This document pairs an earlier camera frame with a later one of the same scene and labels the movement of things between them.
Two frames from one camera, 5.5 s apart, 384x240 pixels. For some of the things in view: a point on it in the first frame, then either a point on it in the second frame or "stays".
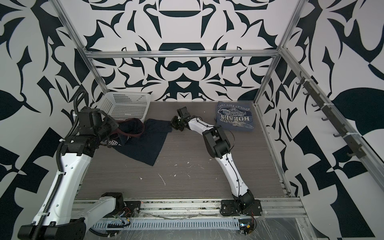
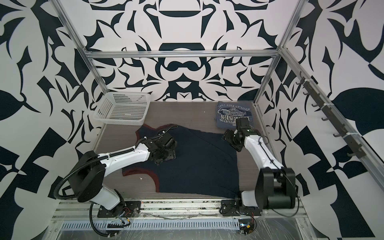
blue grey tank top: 235,115 stays
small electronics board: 246,225 stays
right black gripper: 173,123 → 228,136
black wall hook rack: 358,151 stays
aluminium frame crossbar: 179,54 stays
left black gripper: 113,123 → 172,154
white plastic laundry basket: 126,105 stays
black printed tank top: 143,141 → 205,164
